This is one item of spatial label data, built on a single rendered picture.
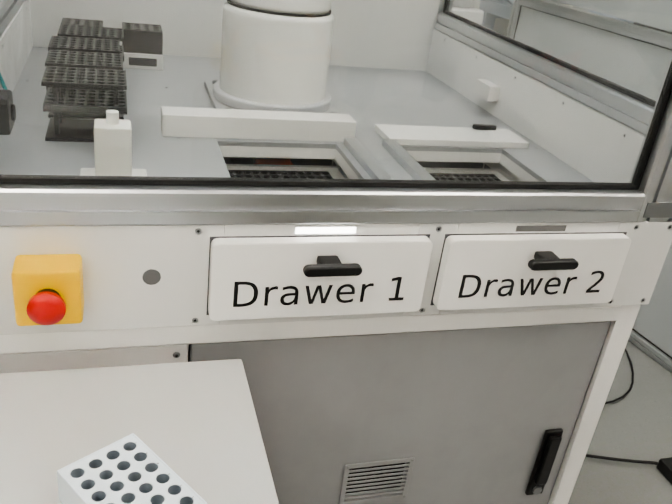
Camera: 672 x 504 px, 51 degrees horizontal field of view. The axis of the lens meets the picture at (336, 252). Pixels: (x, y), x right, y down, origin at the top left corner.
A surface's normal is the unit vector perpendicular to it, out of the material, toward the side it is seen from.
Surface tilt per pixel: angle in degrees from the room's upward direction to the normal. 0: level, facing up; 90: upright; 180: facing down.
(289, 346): 90
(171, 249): 90
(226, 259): 90
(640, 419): 0
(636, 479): 0
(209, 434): 0
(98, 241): 90
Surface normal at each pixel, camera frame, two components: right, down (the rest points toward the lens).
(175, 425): 0.12, -0.88
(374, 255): 0.26, 0.47
